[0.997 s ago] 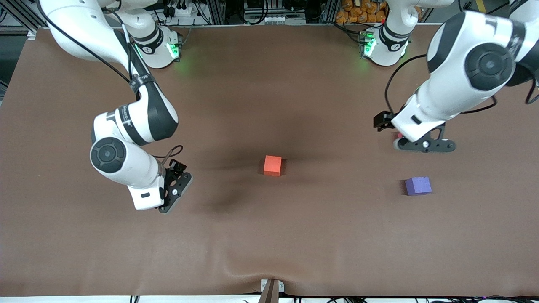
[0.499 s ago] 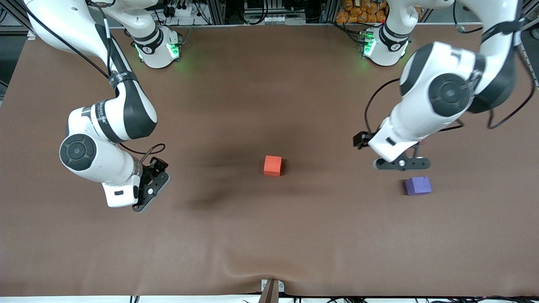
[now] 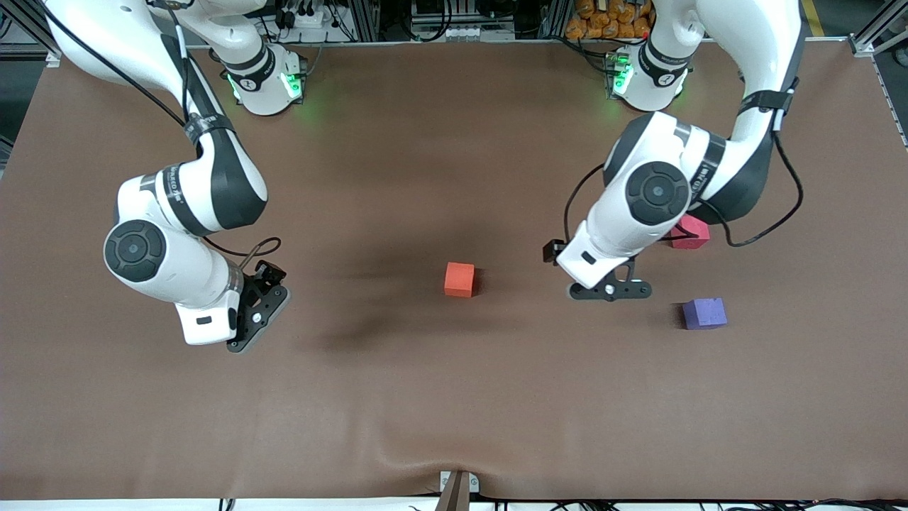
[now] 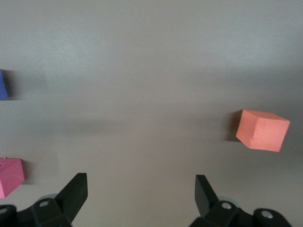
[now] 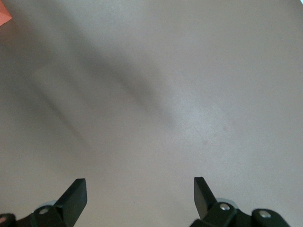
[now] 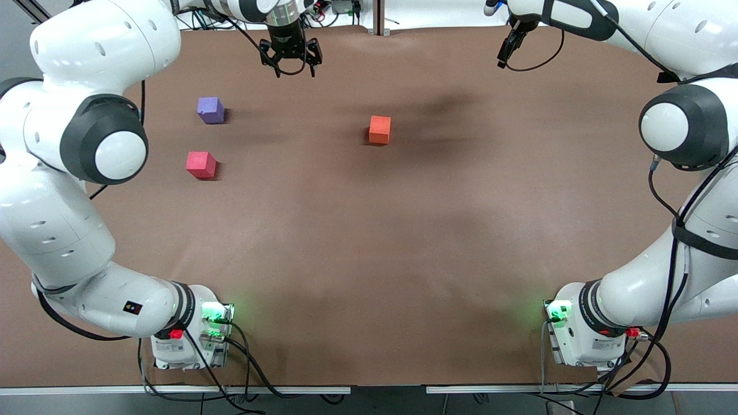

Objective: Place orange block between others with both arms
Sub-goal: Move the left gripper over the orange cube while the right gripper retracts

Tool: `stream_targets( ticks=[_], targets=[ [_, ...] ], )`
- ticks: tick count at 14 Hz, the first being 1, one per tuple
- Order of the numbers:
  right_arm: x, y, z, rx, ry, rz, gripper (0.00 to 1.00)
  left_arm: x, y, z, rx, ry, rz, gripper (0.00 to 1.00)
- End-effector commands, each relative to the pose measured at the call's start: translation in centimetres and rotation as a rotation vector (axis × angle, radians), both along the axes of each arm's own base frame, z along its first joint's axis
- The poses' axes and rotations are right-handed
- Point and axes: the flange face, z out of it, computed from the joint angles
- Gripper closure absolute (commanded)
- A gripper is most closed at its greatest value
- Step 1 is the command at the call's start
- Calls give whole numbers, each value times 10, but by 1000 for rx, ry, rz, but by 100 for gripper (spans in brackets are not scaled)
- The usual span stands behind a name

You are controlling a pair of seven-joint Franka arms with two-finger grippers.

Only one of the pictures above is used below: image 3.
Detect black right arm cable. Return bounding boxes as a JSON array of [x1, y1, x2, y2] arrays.
[[41, 0, 282, 272]]

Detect pile of orange objects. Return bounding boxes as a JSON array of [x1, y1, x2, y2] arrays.
[[565, 0, 650, 40]]

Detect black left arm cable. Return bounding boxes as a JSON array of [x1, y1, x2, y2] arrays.
[[543, 114, 804, 265]]

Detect white power strip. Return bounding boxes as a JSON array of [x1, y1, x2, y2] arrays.
[[278, 4, 328, 29]]

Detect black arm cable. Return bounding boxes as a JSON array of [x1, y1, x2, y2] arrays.
[[41, 0, 282, 272], [543, 114, 804, 265]]

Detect purple foam block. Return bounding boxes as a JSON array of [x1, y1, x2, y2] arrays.
[[682, 297, 728, 331]]

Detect orange foam block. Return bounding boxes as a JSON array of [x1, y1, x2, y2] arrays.
[[445, 262, 475, 298]]

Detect red foam block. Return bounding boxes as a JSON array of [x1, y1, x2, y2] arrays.
[[670, 215, 711, 250]]

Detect aluminium frame profile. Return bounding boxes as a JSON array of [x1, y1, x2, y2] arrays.
[[848, 0, 908, 57], [537, 0, 572, 40], [348, 0, 380, 42], [0, 0, 63, 68]]

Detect table edge clamp bar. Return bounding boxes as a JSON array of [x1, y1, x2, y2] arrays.
[[434, 470, 480, 511]]

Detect smooth table cover mat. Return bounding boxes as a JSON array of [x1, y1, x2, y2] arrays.
[[0, 41, 908, 501]]

